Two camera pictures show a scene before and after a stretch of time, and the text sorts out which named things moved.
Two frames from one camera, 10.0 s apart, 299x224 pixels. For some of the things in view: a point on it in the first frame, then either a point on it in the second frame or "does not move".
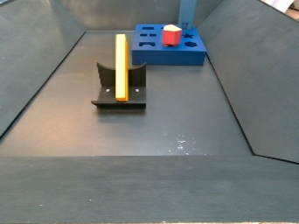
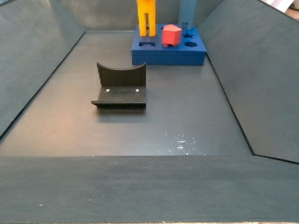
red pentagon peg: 172,35 does not move
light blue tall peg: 187,14 does not move
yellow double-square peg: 122,67 -> 147,6
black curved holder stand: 136,88 does not move
